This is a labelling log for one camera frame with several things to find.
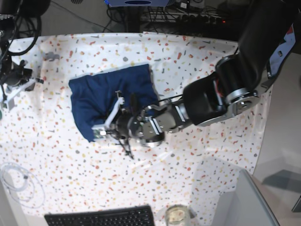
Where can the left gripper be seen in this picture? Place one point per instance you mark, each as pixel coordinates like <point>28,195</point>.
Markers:
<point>127,124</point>

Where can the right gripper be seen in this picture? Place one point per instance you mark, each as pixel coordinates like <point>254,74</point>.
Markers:
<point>18,76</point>

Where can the navy blue t-shirt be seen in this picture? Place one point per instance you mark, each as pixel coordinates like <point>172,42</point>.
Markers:
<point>94,96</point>

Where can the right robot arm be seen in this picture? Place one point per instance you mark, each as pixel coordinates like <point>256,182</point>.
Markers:
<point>12,13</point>

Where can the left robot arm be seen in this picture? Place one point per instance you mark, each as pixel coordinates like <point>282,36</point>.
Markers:
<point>236,84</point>

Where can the terrazzo pattern table cover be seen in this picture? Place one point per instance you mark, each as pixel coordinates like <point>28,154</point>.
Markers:
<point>69,174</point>

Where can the black computer keyboard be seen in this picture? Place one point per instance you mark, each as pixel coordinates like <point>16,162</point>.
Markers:
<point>134,216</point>

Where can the clear glass jar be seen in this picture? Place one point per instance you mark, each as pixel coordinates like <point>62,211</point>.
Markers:
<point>177,215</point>

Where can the blue box with oval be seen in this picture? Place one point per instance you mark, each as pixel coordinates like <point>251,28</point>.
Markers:
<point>137,3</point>

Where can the grey laptop computer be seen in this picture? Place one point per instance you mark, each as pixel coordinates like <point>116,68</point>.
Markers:
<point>245,206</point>

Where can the black wire rack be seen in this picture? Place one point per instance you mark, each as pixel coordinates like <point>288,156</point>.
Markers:
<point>174,14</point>

